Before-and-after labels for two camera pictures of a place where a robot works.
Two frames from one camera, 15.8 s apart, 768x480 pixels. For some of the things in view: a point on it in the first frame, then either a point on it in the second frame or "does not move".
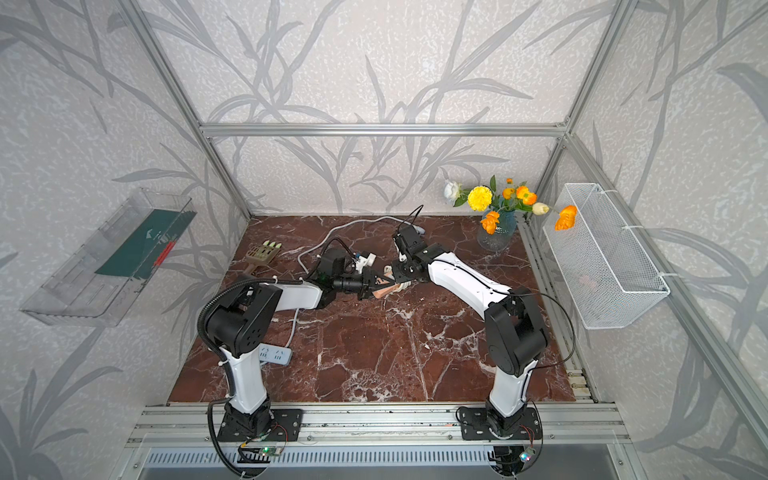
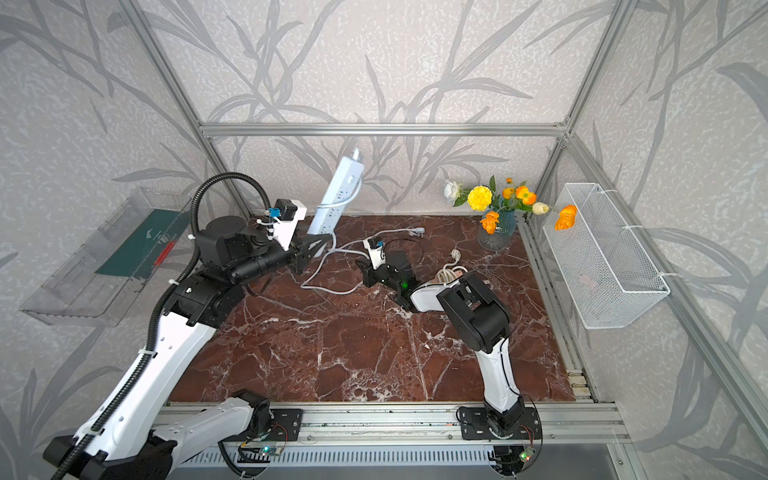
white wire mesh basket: [607, 277] does not move
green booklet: [142, 248] does not move
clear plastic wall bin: [99, 281] does not move
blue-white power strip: [275, 354] -> [337, 197]
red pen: [165, 252] does not move
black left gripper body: [353, 284] -> [261, 259]
